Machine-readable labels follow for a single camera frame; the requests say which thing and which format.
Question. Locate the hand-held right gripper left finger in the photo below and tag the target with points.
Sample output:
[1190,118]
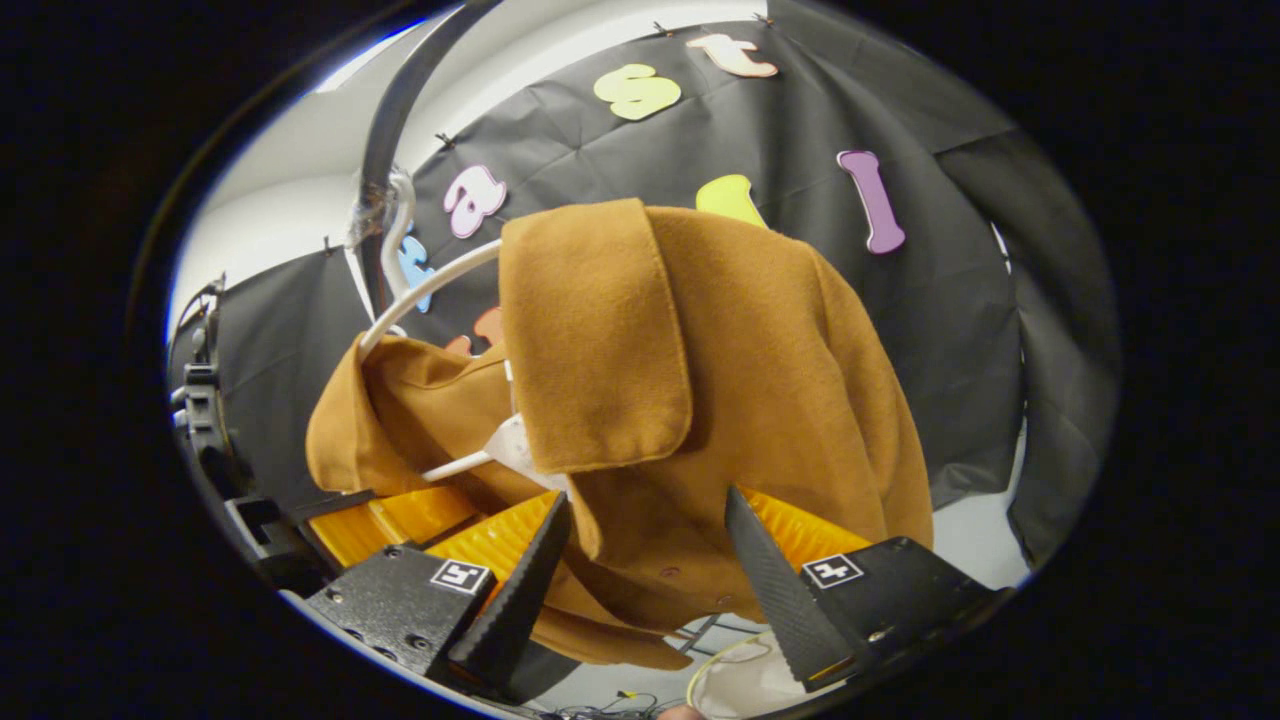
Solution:
[520,610]

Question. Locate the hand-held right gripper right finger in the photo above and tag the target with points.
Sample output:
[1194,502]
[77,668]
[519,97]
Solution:
[780,600]

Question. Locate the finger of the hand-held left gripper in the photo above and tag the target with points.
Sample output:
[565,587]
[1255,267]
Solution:
[400,520]

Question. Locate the white laundry hamper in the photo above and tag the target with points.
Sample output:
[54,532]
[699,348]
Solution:
[740,690]

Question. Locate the brown jacket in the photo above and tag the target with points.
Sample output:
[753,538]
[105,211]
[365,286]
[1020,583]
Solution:
[760,380]

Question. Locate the white hanger with taped hook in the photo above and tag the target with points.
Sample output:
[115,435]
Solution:
[430,288]

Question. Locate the black clothes rack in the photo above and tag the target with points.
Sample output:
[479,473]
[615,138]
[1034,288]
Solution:
[378,150]

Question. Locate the silver tape wrap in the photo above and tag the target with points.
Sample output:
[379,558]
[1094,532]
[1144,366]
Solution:
[372,210]

